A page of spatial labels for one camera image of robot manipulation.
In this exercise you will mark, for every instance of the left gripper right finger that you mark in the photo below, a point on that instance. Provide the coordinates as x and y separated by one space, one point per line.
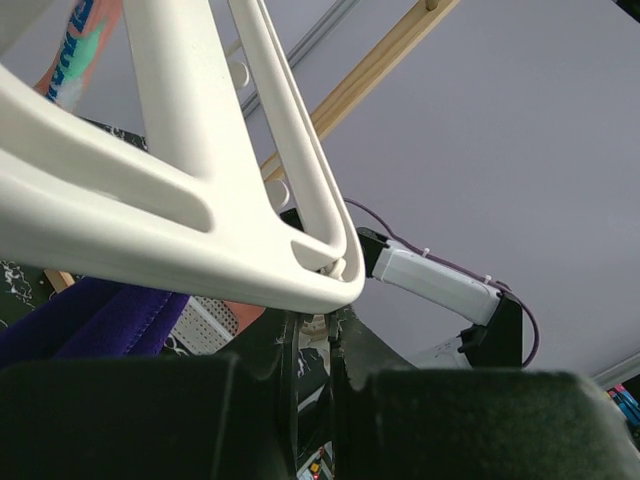
391 420

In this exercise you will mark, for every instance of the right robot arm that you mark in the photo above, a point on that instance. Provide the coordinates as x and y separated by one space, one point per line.
494 338

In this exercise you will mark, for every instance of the wooden clothes rack frame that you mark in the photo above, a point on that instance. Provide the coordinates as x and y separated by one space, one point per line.
389 51

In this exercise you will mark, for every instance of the white plastic basket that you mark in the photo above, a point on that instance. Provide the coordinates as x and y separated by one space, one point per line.
204 327

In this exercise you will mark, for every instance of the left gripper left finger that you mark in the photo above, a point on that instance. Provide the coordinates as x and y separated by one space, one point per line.
230 415

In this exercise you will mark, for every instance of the pink patterned sock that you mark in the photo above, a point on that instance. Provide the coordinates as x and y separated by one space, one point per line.
89 28
245 314

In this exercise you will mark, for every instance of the white plastic clip hanger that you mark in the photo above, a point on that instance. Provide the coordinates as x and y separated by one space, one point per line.
190 213

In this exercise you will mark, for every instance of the purple sock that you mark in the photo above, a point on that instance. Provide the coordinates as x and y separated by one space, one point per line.
94 319

